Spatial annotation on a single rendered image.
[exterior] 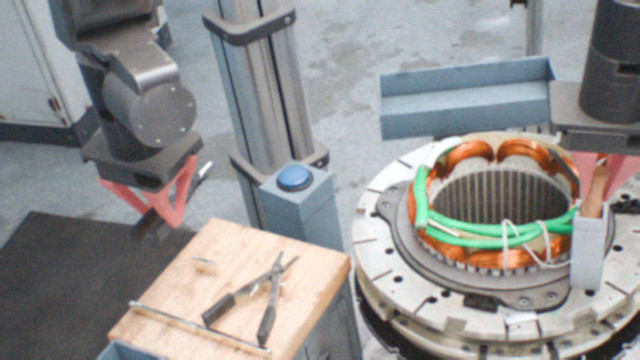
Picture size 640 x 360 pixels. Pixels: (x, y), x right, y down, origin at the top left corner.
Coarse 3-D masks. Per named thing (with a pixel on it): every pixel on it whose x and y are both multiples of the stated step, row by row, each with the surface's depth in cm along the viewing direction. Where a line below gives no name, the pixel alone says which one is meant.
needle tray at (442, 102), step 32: (480, 64) 120; (512, 64) 120; (544, 64) 120; (384, 96) 124; (416, 96) 123; (448, 96) 122; (480, 96) 121; (512, 96) 120; (544, 96) 119; (384, 128) 115; (416, 128) 115; (448, 128) 115; (480, 128) 115
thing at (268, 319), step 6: (270, 306) 85; (264, 312) 84; (270, 312) 84; (264, 318) 83; (270, 318) 84; (264, 324) 83; (270, 324) 84; (258, 330) 82; (264, 330) 82; (270, 330) 84; (258, 336) 82; (264, 336) 82; (258, 342) 82; (264, 342) 82
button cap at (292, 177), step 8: (288, 168) 110; (296, 168) 110; (304, 168) 110; (280, 176) 109; (288, 176) 109; (296, 176) 109; (304, 176) 109; (280, 184) 109; (288, 184) 108; (296, 184) 108; (304, 184) 109
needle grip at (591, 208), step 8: (600, 168) 73; (592, 176) 73; (600, 176) 73; (592, 184) 73; (600, 184) 73; (592, 192) 74; (600, 192) 74; (592, 200) 74; (600, 200) 74; (584, 208) 76; (592, 208) 75; (600, 208) 75; (584, 216) 76; (592, 216) 76
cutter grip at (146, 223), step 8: (152, 208) 84; (144, 216) 83; (152, 216) 83; (160, 216) 85; (136, 224) 82; (144, 224) 83; (152, 224) 84; (136, 232) 82; (144, 232) 83; (136, 240) 82
